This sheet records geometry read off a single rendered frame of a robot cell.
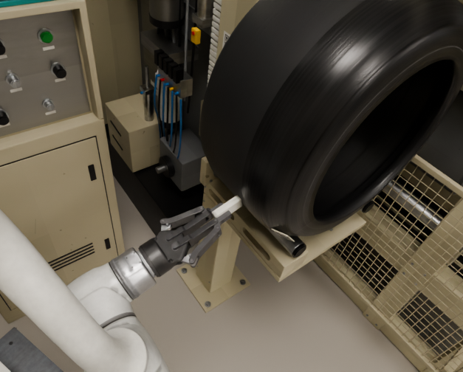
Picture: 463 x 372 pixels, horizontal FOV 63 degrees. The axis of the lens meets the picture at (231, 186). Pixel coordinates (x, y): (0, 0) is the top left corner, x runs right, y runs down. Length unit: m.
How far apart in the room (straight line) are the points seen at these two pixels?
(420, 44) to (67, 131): 0.99
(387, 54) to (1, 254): 0.60
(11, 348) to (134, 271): 0.51
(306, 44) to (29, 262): 0.51
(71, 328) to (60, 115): 0.86
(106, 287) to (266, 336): 1.19
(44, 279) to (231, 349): 1.35
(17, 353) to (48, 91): 0.72
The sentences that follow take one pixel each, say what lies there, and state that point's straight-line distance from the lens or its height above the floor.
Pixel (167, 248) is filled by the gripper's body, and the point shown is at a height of 1.03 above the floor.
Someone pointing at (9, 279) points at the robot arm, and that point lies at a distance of 0.53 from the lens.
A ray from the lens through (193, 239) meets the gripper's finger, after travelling 0.79.
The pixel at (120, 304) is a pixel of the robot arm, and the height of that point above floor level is 1.01.
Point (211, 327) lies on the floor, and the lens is 1.83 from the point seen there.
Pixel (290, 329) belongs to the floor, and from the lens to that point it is 1.89.
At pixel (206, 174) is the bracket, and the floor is 0.90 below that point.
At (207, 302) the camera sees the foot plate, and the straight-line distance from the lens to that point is 1.85.
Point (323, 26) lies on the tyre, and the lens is 0.67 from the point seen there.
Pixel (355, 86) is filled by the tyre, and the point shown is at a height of 1.39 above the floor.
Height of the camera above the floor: 1.68
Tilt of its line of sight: 46 degrees down
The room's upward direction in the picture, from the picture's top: 10 degrees clockwise
